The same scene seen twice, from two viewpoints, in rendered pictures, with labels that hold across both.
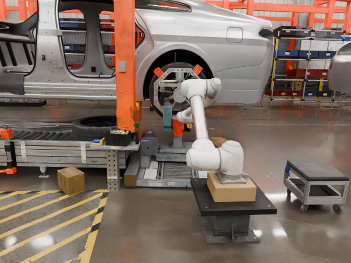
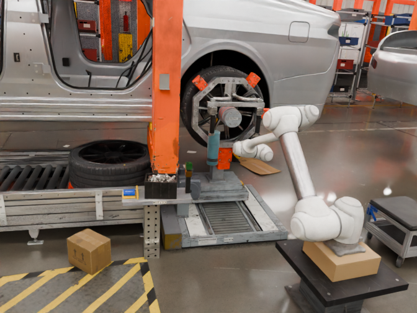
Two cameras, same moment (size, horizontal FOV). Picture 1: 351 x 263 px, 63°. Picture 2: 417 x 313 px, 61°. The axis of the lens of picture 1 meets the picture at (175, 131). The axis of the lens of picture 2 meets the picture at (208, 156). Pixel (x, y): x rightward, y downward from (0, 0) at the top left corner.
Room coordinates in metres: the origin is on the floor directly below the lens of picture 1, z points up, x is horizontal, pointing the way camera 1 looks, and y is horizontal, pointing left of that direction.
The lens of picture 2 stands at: (0.47, 0.71, 1.47)
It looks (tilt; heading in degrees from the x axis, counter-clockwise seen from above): 20 degrees down; 346
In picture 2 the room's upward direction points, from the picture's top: 4 degrees clockwise
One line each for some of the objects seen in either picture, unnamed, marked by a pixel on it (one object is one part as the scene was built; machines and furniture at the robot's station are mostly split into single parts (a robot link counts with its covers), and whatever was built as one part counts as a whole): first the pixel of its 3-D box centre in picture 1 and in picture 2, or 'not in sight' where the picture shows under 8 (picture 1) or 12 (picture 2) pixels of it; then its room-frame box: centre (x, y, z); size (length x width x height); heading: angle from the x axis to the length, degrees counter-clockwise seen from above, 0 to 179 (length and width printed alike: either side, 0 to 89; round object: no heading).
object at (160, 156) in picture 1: (177, 152); (215, 188); (3.19, -0.03, 0.13); 0.50 x 0.36 x 0.10; 90
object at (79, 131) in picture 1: (103, 131); (113, 166); (3.14, 0.83, 0.39); 0.66 x 0.66 x 0.24
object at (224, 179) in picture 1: (233, 175); (345, 240); (1.89, -0.42, 0.43); 0.22 x 0.18 x 0.06; 96
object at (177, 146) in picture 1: (177, 137); (216, 168); (3.19, -0.03, 0.32); 0.40 x 0.30 x 0.28; 90
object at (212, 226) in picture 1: (227, 210); (332, 282); (1.88, -0.40, 0.15); 0.50 x 0.50 x 0.30; 6
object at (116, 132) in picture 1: (118, 136); (161, 184); (2.49, 0.52, 0.51); 0.20 x 0.14 x 0.13; 83
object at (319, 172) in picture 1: (312, 185); (402, 230); (2.31, -1.22, 0.17); 0.43 x 0.36 x 0.34; 4
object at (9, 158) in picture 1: (8, 150); not in sight; (2.67, 1.65, 0.30); 0.09 x 0.05 x 0.50; 90
